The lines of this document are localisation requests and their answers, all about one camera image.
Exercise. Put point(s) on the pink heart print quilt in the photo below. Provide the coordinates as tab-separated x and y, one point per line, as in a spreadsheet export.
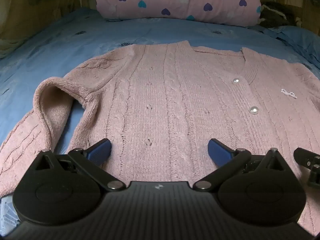
175	0

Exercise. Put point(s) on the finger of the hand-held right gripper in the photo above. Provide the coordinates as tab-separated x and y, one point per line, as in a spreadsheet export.
303	157

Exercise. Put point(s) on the dark plush toy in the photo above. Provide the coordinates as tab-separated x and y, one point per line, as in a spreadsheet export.
277	13

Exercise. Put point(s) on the pink knitted cardigan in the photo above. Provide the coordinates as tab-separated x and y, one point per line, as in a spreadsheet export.
175	92

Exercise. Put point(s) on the blue pillow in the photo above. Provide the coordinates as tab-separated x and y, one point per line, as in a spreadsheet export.
300	36

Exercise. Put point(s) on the beige bed curtain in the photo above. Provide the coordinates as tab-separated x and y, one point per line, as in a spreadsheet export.
30	7

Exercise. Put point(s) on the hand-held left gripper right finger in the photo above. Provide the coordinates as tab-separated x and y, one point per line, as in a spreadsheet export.
220	152

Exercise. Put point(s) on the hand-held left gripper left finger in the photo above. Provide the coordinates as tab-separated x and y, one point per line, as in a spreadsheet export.
100	151

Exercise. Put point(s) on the blue bed sheet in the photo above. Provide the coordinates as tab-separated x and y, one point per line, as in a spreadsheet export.
62	47

